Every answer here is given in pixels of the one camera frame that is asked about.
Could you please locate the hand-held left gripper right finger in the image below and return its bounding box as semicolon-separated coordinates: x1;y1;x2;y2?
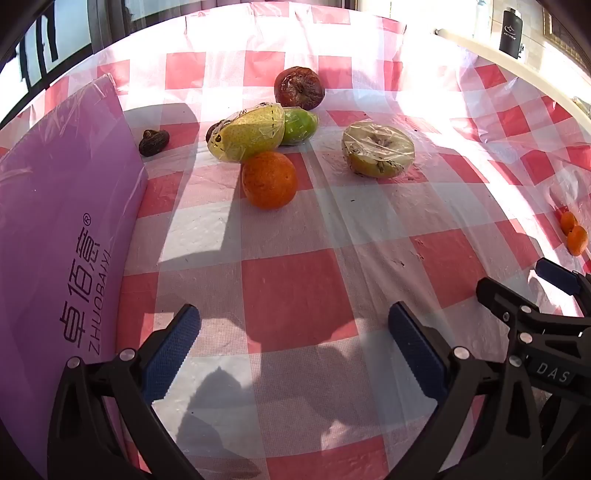
388;301;543;480

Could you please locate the half apple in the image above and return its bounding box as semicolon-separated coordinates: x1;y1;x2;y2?
342;121;415;179

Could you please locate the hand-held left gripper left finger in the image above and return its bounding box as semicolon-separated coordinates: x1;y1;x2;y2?
47;304;204;480

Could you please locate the large orange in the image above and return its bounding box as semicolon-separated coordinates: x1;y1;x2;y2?
241;151;297;210

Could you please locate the dark dried fruit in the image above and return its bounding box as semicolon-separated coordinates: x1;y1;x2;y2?
139;129;171;158

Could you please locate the green apple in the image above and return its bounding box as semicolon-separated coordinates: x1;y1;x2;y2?
279;107;319;146

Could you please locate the red white checkered tablecloth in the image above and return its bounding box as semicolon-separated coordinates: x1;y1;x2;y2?
0;0;591;480

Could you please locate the yellow pear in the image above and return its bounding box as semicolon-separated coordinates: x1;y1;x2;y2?
207;103;286;163

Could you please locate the dark red apple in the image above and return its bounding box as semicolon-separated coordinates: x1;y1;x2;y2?
274;66;325;110

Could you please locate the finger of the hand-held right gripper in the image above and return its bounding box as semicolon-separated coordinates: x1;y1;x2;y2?
536;257;591;296
475;276;591;334

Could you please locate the black bottle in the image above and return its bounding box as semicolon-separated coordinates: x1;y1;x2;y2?
499;7;525;60

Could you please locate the white ledge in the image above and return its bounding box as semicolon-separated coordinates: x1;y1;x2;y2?
434;27;591;134

